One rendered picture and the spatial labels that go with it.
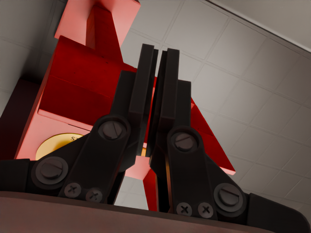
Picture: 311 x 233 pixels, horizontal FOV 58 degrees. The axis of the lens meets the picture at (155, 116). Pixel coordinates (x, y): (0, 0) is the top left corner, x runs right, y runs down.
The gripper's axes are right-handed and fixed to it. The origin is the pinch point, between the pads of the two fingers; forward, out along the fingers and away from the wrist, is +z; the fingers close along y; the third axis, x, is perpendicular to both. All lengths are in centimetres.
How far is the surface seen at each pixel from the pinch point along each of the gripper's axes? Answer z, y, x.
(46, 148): 7.6, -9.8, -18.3
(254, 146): 80, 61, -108
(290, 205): 75, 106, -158
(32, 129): 8.2, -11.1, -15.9
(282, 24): 7.9, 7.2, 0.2
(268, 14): 7.8, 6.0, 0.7
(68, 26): 66, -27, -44
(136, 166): 14.2, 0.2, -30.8
